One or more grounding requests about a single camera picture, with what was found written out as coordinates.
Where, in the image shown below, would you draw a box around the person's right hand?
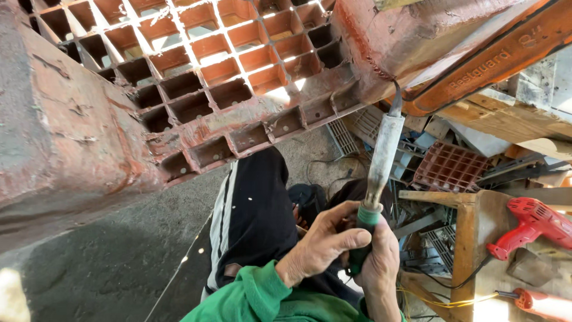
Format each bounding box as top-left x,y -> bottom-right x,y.
354,215 -> 401,294

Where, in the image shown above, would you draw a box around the person's left hand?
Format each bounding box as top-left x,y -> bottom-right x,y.
275,200 -> 373,288

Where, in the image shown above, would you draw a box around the green-handled soldering iron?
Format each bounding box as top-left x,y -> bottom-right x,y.
346,80 -> 406,277

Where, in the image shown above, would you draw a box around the black shoe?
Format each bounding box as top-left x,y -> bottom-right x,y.
288,183 -> 328,224

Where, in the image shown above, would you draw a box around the black white-striped trousers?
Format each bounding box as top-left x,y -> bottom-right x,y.
200,147 -> 395,310

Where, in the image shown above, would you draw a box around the wooden work table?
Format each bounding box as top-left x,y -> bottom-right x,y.
397,190 -> 572,322

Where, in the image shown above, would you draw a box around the heap of plastic scrap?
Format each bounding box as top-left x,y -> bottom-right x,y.
325,105 -> 572,279

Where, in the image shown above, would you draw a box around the red plastic grid piece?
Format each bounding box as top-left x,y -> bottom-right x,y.
413,141 -> 493,193

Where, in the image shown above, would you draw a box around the rusty metal piece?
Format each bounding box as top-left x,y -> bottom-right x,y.
507,248 -> 557,288

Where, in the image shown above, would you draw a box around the red electric drill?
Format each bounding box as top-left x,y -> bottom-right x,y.
486,197 -> 572,261

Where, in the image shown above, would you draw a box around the wooden plank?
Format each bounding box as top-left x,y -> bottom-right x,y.
437,89 -> 572,145

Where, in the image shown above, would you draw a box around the orange plastic pallet piece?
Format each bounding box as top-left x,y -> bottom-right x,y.
401,0 -> 572,118

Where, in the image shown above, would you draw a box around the large red plastic pallet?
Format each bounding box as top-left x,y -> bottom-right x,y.
0,0 -> 550,256

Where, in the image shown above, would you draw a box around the yellow cable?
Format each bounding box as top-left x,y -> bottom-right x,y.
397,286 -> 499,322

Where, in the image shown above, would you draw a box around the thin black floor cable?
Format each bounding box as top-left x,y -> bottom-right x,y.
306,156 -> 359,197

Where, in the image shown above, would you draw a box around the black drill cable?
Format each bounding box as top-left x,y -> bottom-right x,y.
402,254 -> 493,290

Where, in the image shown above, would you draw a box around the thin white cord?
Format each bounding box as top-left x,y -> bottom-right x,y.
144,214 -> 214,322

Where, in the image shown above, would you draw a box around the orange-handled tool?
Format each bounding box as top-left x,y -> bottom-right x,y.
495,287 -> 572,322

